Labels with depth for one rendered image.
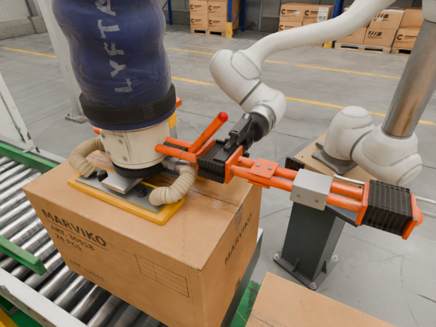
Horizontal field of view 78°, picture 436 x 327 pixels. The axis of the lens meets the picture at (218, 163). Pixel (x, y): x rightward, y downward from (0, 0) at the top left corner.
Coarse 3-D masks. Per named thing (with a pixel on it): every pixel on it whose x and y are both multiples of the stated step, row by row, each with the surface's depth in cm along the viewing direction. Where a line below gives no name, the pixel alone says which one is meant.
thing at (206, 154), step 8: (208, 144) 64; (216, 144) 66; (224, 144) 66; (200, 152) 61; (208, 152) 63; (216, 152) 63; (240, 152) 63; (200, 160) 60; (208, 160) 59; (232, 160) 60; (200, 168) 62; (208, 168) 61; (216, 168) 59; (224, 168) 59; (200, 176) 63; (208, 176) 61; (216, 176) 60; (224, 176) 60; (232, 176) 62
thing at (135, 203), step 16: (80, 176) 77; (96, 176) 76; (96, 192) 72; (112, 192) 71; (128, 192) 71; (144, 192) 68; (128, 208) 67; (144, 208) 66; (160, 208) 66; (176, 208) 68; (160, 224) 64
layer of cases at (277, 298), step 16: (272, 288) 106; (288, 288) 106; (304, 288) 106; (256, 304) 101; (272, 304) 101; (288, 304) 101; (304, 304) 101; (320, 304) 101; (336, 304) 101; (256, 320) 97; (272, 320) 97; (288, 320) 97; (304, 320) 97; (320, 320) 97; (336, 320) 97; (352, 320) 97; (368, 320) 97
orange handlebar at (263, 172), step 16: (96, 128) 76; (160, 144) 68; (176, 144) 69; (192, 160) 64; (240, 160) 62; (256, 160) 61; (240, 176) 59; (256, 176) 57; (272, 176) 57; (288, 176) 58; (336, 192) 55; (352, 192) 53; (352, 208) 50; (416, 224) 46
